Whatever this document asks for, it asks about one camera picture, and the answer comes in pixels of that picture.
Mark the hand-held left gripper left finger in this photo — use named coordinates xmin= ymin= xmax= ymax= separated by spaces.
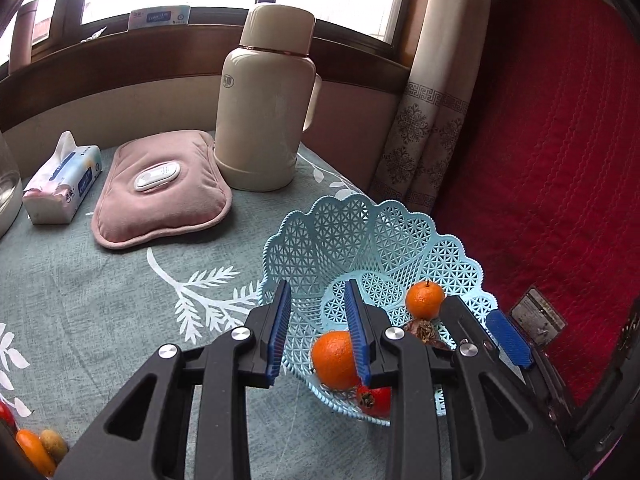
xmin=55 ymin=280 xmax=292 ymax=480

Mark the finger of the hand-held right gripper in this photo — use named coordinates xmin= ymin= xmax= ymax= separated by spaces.
xmin=439 ymin=295 xmax=501 ymax=361
xmin=486 ymin=309 xmax=536 ymax=372

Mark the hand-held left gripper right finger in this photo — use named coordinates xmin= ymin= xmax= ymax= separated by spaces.
xmin=344 ymin=279 xmax=583 ymax=480

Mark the medium mandarin orange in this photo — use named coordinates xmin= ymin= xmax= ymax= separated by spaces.
xmin=311 ymin=330 xmax=362 ymax=392

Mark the small stemmed mandarin orange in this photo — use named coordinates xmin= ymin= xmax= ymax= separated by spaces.
xmin=405 ymin=280 xmax=446 ymax=320

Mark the dark purple passion fruit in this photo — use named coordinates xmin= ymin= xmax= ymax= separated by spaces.
xmin=402 ymin=317 xmax=453 ymax=351

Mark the light blue plastic basket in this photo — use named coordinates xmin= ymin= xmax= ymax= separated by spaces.
xmin=259 ymin=194 xmax=499 ymax=427

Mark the metal latch plate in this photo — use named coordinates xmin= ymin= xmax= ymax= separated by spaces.
xmin=510 ymin=287 xmax=567 ymax=347

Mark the pink electric hand warmer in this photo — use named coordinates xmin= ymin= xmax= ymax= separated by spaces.
xmin=91 ymin=129 xmax=234 ymax=251

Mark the patterned beige curtain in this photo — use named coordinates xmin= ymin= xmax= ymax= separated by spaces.
xmin=370 ymin=0 xmax=496 ymax=216

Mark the red quilted sofa cushion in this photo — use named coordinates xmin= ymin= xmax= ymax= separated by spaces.
xmin=432 ymin=0 xmax=640 ymax=406

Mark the cream thermos flask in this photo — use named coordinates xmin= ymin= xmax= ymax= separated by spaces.
xmin=214 ymin=2 xmax=323 ymax=192

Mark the round greenish-brown fruit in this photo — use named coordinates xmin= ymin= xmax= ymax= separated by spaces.
xmin=40 ymin=428 xmax=69 ymax=463

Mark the tissue pack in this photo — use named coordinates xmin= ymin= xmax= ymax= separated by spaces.
xmin=22 ymin=131 xmax=103 ymax=225

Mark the large orange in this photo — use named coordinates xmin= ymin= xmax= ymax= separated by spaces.
xmin=15 ymin=428 xmax=57 ymax=478

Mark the white and blue box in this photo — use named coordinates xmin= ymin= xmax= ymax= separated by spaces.
xmin=129 ymin=5 xmax=192 ymax=29

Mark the glass kettle with white handle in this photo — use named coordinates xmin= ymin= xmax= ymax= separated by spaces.
xmin=0 ymin=130 xmax=25 ymax=241

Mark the brown wooden window frame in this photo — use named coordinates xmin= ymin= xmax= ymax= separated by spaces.
xmin=0 ymin=0 xmax=416 ymax=131

